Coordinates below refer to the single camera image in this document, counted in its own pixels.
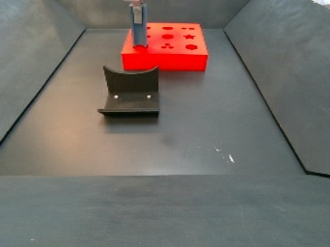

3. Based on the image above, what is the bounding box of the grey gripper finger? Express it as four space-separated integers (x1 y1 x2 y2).
129 0 143 24

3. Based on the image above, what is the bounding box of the blue arch object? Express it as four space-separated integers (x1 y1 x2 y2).
131 3 147 47

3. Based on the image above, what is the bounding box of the red shape sorter block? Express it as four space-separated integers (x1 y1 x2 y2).
121 22 208 71

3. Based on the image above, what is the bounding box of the black curved holder stand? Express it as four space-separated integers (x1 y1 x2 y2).
97 67 160 116

